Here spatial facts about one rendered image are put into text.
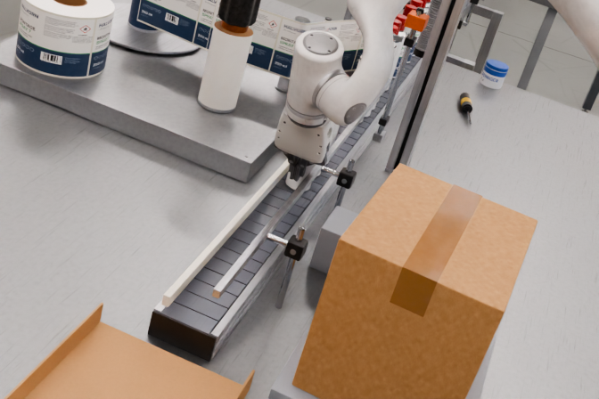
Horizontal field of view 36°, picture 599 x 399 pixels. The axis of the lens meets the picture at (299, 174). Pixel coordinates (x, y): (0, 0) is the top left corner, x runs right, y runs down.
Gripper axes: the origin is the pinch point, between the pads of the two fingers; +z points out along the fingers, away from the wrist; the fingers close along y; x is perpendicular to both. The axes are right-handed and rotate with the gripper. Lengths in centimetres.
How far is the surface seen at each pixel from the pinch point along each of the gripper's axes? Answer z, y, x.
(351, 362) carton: -16, -26, 46
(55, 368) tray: -11, 13, 63
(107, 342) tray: -8, 10, 54
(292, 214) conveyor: 3.8, -2.8, 7.9
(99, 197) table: 4.2, 31.3, 21.4
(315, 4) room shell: 224, 101, -341
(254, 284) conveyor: -4.8, -5.0, 32.1
